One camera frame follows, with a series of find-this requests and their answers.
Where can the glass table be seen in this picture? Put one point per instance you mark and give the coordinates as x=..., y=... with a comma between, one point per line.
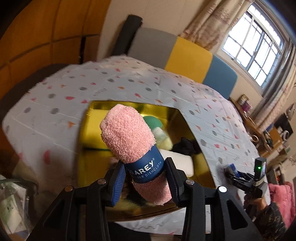
x=13, y=185

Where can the person's right hand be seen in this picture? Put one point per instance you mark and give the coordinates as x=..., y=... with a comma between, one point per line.
x=254, y=206

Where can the black scrunchie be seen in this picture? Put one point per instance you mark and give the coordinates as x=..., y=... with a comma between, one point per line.
x=185, y=146

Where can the small round basket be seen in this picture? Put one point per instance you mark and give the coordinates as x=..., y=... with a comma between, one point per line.
x=254, y=138

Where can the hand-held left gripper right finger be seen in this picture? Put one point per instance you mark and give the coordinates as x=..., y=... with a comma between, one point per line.
x=173, y=183

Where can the black rolled mat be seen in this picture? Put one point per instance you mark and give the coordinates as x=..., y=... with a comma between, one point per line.
x=127, y=34

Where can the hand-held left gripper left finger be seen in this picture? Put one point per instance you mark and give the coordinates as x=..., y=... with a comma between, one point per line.
x=118, y=183

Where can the wooden wardrobe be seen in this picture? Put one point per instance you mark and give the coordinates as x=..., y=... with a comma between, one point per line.
x=46, y=34

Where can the yellow sponge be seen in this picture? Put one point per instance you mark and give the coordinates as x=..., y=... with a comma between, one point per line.
x=92, y=129

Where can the white patterned tablecloth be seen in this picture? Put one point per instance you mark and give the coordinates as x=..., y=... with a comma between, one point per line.
x=138, y=78

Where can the barred window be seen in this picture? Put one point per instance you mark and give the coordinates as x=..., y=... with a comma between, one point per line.
x=254, y=46

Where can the green silicone squeeze bottle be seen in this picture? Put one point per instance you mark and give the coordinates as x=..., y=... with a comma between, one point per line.
x=151, y=121

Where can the grey side curtain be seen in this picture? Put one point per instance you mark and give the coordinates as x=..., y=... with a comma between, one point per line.
x=277, y=88

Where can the gold metal tin tray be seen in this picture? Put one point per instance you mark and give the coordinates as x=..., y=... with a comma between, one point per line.
x=203, y=171

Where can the beige printed curtain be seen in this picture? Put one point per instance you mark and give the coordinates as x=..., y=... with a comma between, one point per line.
x=212, y=23

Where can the pink dishcloth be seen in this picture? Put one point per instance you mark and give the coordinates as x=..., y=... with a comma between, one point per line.
x=129, y=134

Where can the pink fluffy blanket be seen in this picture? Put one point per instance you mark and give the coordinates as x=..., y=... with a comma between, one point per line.
x=284, y=201

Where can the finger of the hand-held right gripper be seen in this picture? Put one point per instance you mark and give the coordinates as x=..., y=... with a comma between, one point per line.
x=246, y=175
x=233, y=179

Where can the grey yellow blue sofa backrest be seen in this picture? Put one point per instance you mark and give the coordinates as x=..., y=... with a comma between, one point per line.
x=189, y=58

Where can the white paper bags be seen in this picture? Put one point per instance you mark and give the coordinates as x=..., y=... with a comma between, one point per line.
x=11, y=208

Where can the purple package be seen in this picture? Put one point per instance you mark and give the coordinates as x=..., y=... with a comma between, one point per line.
x=247, y=107

